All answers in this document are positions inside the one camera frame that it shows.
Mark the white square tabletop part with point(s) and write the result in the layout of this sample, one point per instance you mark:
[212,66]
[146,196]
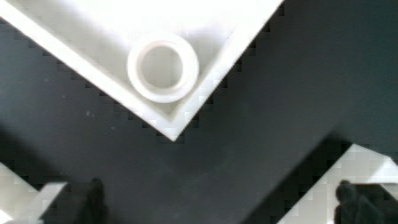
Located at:
[149,47]

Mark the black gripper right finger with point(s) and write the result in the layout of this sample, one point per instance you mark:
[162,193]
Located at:
[366,203]

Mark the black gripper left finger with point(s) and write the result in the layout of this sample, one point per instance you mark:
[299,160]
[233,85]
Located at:
[82,207]

